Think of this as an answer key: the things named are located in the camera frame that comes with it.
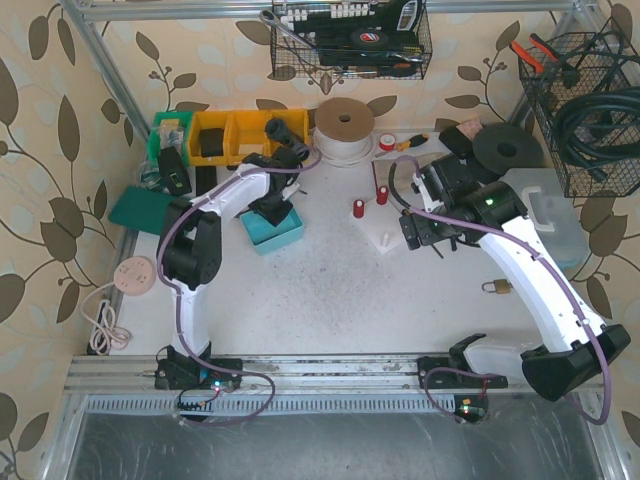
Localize beige work glove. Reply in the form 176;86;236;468
372;152;445;193

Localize white peg board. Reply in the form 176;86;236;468
349;199;405;255

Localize black rectangular block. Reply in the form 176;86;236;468
195;166;218;197

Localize wire basket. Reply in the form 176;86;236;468
259;1;432;84
518;30;639;198

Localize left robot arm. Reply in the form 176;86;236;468
155;146;311;390

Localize top wire basket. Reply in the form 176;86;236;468
259;1;432;84

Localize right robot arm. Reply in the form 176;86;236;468
399;155;631;401

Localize teal plastic tray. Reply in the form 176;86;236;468
240;209;305;256

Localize red white tape roll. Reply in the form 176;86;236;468
378;133;396;152

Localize round beige power socket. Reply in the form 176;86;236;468
113;256;156;296

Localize white cord spool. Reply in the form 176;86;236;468
313;97;375;168

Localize black disc spool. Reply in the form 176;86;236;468
467;123;545;185

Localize green plastic lid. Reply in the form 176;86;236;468
108;186;191;237

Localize yellow handled screwdriver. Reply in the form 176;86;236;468
374;133;429;158

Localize orange handled pliers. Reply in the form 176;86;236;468
509;33;559;75

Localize brass padlock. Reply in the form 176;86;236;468
481;279;512;295

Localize green parts bin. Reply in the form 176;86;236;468
147;111;193;165

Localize yellow parts bin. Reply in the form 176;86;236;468
186;109;310;166

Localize right wire basket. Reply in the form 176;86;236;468
518;30;639;198

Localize black green device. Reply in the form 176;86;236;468
157;147;192;196

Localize coiled black hose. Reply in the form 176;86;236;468
553;87;640;171

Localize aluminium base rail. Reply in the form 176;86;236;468
63;352;607;396

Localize teal clear storage box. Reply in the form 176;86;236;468
502;168;590;270

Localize black pouch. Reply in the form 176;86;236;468
439;126;473;160

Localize yellow black handled file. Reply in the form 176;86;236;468
432;245;444;259

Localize black pipe fitting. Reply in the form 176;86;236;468
265;118;310;161

